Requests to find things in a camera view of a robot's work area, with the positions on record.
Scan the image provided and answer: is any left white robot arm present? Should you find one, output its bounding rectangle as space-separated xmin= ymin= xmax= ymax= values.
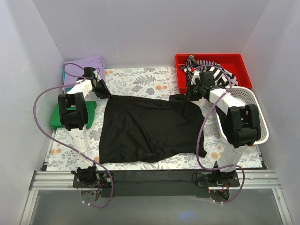
xmin=58 ymin=67 xmax=111 ymax=189

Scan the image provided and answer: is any aluminium frame rail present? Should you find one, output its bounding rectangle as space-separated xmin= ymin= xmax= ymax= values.
xmin=21 ymin=169 xmax=293 ymax=225

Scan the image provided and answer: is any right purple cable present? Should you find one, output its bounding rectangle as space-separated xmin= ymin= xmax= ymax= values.
xmin=192 ymin=65 xmax=245 ymax=205

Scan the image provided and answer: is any purple cable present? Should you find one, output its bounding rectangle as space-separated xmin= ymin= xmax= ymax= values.
xmin=192 ymin=65 xmax=245 ymax=205
xmin=33 ymin=62 xmax=114 ymax=209

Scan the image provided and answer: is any folded green t shirt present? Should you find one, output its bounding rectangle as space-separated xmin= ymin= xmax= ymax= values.
xmin=50 ymin=101 xmax=97 ymax=130

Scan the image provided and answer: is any folded lilac t shirt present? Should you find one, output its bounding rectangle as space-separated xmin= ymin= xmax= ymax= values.
xmin=63 ymin=55 xmax=105 ymax=84

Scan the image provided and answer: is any black t shirt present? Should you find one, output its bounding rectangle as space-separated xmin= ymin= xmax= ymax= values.
xmin=99 ymin=94 xmax=207 ymax=164

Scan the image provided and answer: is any black white striped shirt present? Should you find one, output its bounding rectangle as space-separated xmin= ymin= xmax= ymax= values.
xmin=180 ymin=55 xmax=239 ymax=87

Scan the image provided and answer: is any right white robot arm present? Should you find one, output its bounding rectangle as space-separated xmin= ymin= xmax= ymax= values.
xmin=187 ymin=71 xmax=261 ymax=186

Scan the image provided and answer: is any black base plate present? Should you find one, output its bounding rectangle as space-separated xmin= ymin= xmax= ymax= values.
xmin=72 ymin=169 xmax=240 ymax=197

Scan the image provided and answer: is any floral table cloth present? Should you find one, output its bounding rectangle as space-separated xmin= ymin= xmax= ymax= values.
xmin=46 ymin=67 xmax=263 ymax=171

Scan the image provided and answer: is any red plastic tray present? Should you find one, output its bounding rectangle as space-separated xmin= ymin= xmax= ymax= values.
xmin=175 ymin=53 xmax=252 ymax=94

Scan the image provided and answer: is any white perforated laundry basket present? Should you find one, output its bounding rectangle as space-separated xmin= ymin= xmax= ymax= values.
xmin=215 ymin=86 xmax=270 ymax=146

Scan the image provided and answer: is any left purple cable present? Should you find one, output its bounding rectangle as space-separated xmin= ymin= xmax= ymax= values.
xmin=33 ymin=62 xmax=114 ymax=209

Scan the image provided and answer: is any folded teal t shirt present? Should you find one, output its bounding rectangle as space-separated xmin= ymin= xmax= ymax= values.
xmin=62 ymin=70 xmax=72 ymax=92

